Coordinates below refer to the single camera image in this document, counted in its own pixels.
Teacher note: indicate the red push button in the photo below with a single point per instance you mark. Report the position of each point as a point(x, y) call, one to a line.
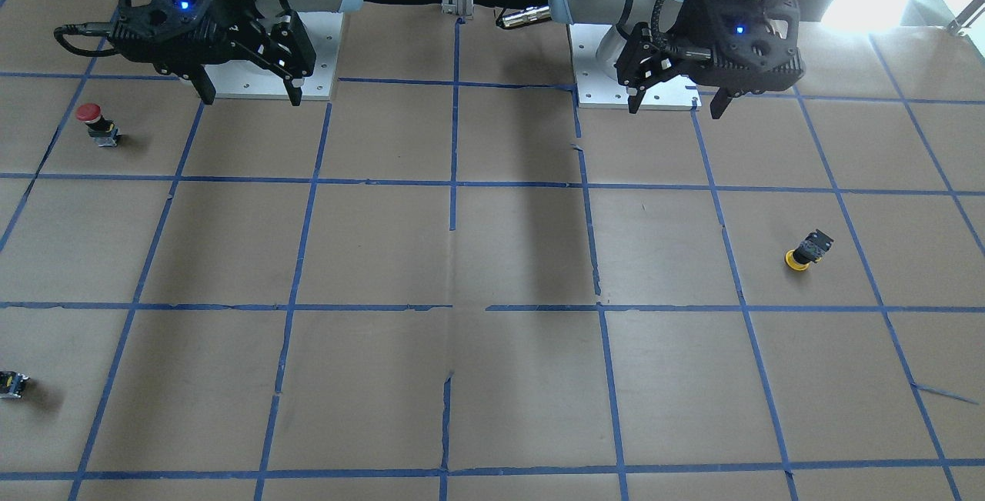
point(101, 130)

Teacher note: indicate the yellow push button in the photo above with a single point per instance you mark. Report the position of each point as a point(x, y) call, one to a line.
point(811, 250)

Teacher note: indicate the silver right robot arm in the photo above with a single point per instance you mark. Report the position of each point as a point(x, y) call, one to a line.
point(237, 49)

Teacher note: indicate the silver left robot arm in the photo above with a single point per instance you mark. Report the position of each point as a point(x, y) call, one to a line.
point(621, 14)

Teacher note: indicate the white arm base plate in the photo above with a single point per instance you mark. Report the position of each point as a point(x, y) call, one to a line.
point(594, 51)
point(244, 80)

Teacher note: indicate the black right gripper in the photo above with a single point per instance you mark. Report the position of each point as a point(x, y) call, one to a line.
point(239, 15)

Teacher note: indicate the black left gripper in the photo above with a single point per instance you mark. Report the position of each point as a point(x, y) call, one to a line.
point(687, 22)

